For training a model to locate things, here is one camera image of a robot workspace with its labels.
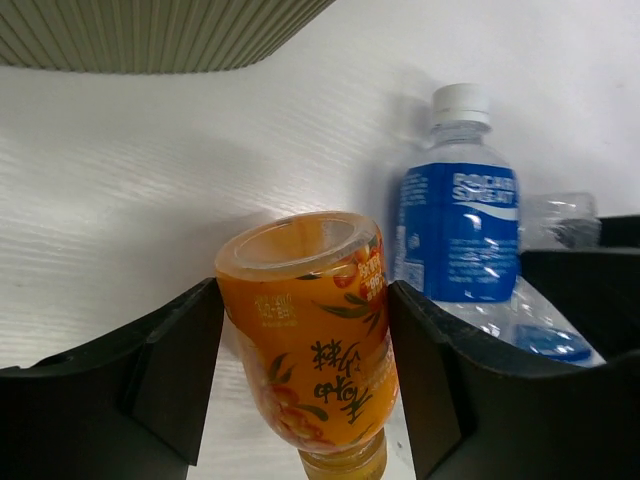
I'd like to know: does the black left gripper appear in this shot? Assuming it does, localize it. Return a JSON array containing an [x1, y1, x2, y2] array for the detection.
[[388, 214, 639, 479]]

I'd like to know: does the upright Pocari Sweat blue bottle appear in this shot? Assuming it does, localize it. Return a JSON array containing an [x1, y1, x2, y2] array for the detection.
[[392, 82, 609, 369]]

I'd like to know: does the olive green mesh bin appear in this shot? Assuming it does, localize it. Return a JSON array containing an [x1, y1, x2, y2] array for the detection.
[[1, 0, 330, 75]]

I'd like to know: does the pocari sweat blue bottle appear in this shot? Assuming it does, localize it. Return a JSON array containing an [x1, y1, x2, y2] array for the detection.
[[392, 82, 609, 369], [519, 192, 601, 252]]

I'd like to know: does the orange label plastic bottle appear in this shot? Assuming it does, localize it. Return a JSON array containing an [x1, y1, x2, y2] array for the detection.
[[215, 211, 399, 479]]

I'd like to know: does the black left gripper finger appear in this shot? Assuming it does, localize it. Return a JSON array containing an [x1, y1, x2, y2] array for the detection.
[[1, 278, 224, 479]]

